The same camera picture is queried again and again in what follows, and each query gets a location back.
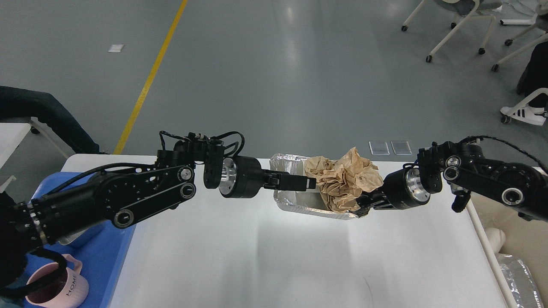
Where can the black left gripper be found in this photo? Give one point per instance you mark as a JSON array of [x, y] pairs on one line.
[[243, 177]]

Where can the white chair near sneaker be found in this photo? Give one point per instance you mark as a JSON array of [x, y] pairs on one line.
[[523, 112]]

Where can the white office chair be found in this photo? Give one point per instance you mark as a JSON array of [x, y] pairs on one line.
[[464, 11]]

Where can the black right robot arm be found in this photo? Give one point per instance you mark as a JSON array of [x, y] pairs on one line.
[[463, 166]]

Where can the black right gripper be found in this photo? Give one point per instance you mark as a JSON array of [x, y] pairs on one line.
[[402, 189]]

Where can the aluminium foil tray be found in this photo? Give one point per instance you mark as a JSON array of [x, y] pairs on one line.
[[308, 202]]

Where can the brown paper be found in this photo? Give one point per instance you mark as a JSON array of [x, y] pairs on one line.
[[342, 181]]

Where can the blue plastic tray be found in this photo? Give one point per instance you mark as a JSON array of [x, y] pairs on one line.
[[102, 255]]

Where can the pink mug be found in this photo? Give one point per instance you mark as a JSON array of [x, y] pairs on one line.
[[67, 291]]

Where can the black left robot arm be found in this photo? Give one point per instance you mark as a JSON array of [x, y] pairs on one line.
[[126, 194]]

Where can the floor socket plate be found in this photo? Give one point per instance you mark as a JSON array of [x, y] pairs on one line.
[[379, 148], [401, 148]]

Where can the beige plastic bin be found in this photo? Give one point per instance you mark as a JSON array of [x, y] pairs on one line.
[[525, 240]]

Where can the white side table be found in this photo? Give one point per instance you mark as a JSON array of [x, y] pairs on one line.
[[11, 135]]

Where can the steel rectangular container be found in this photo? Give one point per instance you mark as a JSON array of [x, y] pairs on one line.
[[80, 238]]

